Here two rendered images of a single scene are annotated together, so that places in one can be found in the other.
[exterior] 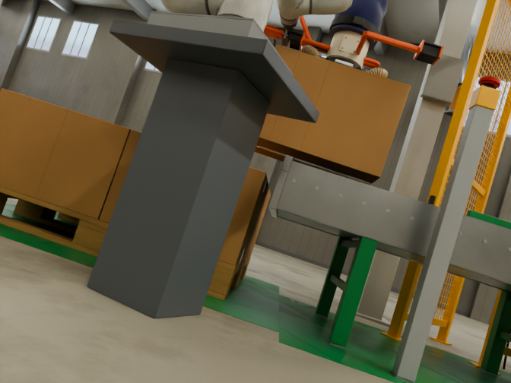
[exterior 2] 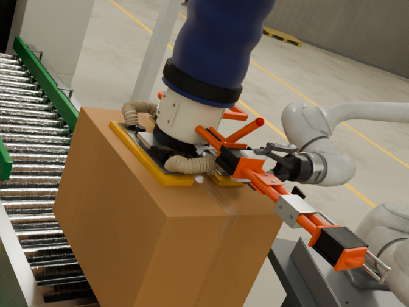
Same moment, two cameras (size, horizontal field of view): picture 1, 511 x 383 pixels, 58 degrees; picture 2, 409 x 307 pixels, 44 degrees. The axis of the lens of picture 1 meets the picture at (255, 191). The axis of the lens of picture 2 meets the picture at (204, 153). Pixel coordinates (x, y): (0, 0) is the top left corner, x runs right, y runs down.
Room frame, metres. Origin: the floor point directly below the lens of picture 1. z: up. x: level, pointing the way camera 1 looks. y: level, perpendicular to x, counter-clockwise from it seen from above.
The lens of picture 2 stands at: (3.02, 0.79, 1.67)
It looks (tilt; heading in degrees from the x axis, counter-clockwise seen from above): 22 degrees down; 223
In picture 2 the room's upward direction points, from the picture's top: 22 degrees clockwise
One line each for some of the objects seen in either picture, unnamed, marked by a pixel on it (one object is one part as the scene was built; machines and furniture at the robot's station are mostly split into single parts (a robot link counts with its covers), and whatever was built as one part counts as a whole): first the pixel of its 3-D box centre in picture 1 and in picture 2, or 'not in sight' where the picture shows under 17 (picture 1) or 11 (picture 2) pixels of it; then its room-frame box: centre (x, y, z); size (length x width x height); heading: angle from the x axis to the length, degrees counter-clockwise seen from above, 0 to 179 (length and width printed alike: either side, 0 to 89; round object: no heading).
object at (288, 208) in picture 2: not in sight; (294, 211); (2.09, 0.26, 1.20); 0.07 x 0.07 x 0.04; 86
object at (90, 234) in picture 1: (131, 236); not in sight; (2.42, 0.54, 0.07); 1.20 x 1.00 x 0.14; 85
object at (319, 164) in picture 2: (290, 13); (307, 168); (1.85, 0.10, 1.20); 0.09 x 0.06 x 0.09; 85
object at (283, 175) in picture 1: (277, 197); not in sight; (2.07, -0.11, 0.47); 0.70 x 0.03 x 0.15; 175
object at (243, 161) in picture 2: (294, 39); (240, 160); (2.08, 0.05, 1.20); 0.10 x 0.08 x 0.06; 176
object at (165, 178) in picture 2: not in sight; (150, 146); (2.15, -0.21, 1.09); 0.34 x 0.10 x 0.05; 86
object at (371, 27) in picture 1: (353, 32); (203, 79); (2.06, -0.20, 1.31); 0.23 x 0.23 x 0.04
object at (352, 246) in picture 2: not in sight; (337, 247); (2.11, 0.40, 1.21); 0.08 x 0.07 x 0.05; 86
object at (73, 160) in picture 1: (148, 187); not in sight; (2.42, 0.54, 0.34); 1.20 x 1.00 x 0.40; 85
